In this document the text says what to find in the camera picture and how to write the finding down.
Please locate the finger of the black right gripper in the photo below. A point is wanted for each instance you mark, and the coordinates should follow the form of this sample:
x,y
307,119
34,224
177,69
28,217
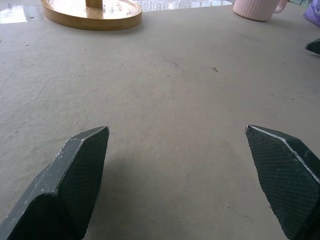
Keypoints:
x,y
314,47

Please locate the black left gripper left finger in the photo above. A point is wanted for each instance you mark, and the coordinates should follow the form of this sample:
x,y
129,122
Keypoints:
x,y
62,190

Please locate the purple patterned cloth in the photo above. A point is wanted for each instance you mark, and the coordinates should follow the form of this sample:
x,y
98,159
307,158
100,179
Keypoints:
x,y
312,13

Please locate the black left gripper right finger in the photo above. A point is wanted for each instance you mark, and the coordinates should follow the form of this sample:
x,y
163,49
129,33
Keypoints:
x,y
287,185

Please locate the pink ribbed mug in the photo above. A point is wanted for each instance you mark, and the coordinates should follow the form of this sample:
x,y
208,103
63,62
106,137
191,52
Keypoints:
x,y
257,8

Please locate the round wooden base with peg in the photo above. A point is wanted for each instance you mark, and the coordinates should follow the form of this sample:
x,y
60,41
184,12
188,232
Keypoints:
x,y
92,13

